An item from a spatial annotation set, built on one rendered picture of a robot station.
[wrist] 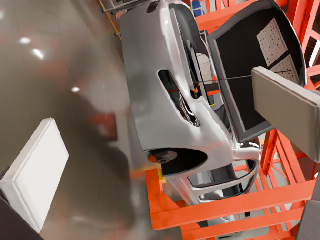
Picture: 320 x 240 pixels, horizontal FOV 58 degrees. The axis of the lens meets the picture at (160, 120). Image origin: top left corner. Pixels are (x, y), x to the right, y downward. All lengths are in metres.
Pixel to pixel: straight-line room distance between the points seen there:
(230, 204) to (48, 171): 3.19
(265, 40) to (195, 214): 2.05
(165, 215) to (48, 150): 3.24
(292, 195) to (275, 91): 3.23
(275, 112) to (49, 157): 0.13
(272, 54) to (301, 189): 1.45
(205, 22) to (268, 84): 4.46
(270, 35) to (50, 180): 3.36
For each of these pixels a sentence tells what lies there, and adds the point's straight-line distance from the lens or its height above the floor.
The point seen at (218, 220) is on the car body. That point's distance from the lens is 8.46.
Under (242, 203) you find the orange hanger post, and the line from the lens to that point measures 3.32.
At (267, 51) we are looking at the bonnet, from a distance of 3.44.
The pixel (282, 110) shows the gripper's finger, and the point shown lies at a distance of 0.17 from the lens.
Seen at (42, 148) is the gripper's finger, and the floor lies 1.29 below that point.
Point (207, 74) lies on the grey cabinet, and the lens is 8.64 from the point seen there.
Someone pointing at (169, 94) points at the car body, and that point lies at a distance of 2.49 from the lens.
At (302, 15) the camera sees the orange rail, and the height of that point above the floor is 3.16.
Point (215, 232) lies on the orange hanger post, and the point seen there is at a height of 1.09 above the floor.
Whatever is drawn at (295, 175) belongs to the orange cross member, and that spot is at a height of 2.63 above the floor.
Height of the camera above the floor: 1.38
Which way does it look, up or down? 8 degrees down
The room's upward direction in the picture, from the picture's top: 75 degrees clockwise
